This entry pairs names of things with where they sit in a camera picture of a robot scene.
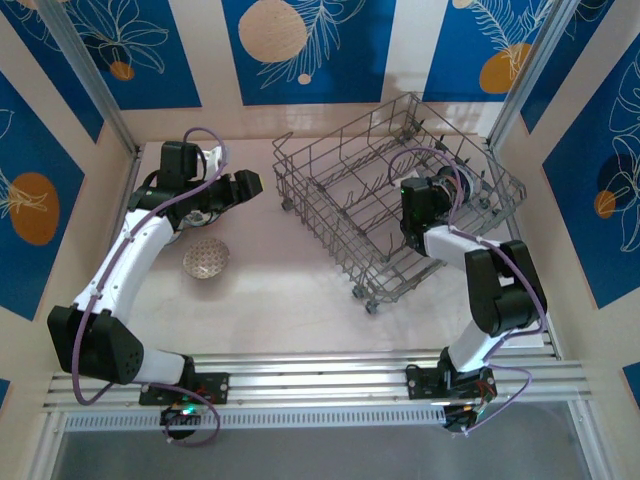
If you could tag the blue yellow floral bowl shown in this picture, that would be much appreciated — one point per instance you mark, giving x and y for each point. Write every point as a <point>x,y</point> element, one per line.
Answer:
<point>464,182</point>

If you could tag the green leaf print bowl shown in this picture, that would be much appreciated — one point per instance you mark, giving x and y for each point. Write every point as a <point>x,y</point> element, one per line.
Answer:
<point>196,221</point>

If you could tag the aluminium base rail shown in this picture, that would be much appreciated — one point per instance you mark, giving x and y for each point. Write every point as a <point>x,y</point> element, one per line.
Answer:
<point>325,372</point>

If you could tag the small black control board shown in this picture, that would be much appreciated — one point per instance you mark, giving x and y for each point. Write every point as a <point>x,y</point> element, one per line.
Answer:
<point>175,415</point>
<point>457,417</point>

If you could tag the pink mosaic pattern bowl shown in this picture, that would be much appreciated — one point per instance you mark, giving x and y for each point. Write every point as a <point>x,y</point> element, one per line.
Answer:
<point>206,258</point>

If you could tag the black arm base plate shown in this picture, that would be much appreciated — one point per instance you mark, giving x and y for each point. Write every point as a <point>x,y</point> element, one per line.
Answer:
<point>417,385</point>
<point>220,387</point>

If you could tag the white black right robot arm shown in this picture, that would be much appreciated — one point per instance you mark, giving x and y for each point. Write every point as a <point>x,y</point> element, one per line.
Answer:
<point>505,290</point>

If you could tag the aluminium frame post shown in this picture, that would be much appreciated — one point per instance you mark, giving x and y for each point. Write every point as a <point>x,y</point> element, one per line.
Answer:
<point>533,65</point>
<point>85,65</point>

